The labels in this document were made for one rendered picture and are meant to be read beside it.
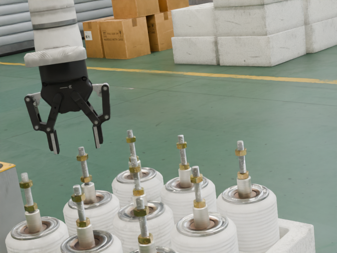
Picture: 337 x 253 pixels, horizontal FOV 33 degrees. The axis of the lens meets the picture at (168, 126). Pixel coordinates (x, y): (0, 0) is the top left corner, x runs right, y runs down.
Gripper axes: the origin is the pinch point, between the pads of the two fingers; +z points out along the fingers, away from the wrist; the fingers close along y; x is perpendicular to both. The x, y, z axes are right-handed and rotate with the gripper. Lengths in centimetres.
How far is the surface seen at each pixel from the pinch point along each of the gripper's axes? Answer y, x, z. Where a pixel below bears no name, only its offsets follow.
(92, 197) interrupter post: -1.1, 1.2, 9.5
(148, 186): -10.7, -4.3, 11.1
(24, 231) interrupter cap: 9.1, 9.1, 10.5
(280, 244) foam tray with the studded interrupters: -29.8, 12.3, 17.7
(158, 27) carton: -32, -372, 14
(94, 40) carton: 22, -386, 18
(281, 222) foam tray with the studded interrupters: -31.9, 4.7, 17.6
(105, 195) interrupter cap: -3.2, -0.5, 10.1
